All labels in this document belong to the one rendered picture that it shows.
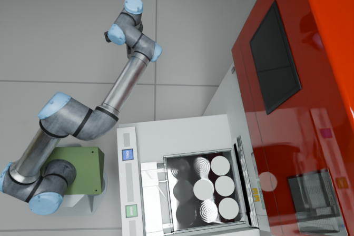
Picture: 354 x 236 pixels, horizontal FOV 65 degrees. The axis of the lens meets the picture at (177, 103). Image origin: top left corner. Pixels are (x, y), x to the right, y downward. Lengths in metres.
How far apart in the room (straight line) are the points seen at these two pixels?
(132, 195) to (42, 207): 0.38
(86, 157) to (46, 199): 0.26
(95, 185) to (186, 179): 0.46
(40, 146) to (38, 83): 1.65
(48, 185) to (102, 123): 0.42
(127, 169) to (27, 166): 0.44
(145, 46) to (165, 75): 1.49
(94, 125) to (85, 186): 0.56
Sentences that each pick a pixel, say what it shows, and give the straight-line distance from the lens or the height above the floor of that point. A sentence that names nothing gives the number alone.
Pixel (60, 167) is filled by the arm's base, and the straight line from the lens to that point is 1.42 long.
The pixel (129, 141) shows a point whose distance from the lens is 1.44.
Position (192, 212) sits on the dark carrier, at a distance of 1.47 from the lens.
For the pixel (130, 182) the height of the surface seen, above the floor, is 0.96.
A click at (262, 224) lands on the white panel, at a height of 1.03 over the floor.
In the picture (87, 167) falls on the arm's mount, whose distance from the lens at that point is 1.46.
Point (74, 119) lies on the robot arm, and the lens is 1.02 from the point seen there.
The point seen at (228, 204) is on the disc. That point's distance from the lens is 1.50.
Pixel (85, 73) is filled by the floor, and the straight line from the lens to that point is 2.69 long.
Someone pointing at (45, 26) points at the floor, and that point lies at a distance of 3.04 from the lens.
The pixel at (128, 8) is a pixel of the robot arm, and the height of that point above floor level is 1.44.
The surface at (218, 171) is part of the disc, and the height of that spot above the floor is 0.90.
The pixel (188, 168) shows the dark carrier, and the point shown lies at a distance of 1.48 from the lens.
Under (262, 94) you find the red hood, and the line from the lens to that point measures 1.06.
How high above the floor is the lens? 2.35
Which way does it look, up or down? 69 degrees down
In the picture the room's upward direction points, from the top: 14 degrees clockwise
